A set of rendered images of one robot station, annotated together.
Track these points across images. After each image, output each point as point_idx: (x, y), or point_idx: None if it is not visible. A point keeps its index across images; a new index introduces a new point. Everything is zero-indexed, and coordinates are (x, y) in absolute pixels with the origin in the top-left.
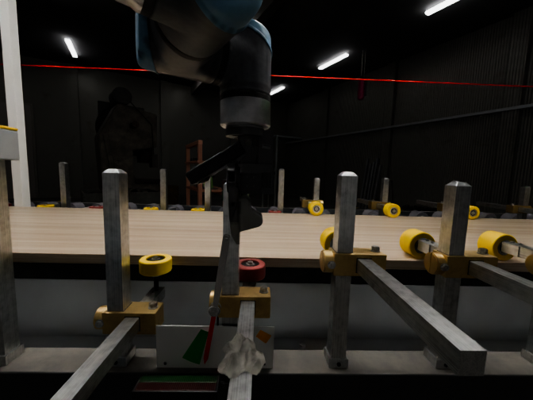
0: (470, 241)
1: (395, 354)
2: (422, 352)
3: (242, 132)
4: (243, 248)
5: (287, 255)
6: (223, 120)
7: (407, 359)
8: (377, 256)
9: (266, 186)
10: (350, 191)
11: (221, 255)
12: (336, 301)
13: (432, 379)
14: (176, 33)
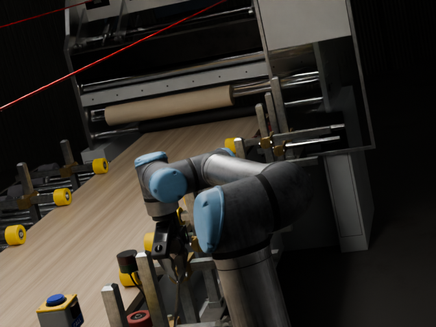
0: (139, 226)
1: (203, 318)
2: (207, 308)
3: (176, 214)
4: (91, 326)
5: (123, 303)
6: (168, 212)
7: (209, 314)
8: (193, 255)
9: (184, 239)
10: None
11: (178, 296)
12: (191, 298)
13: (225, 312)
14: (208, 186)
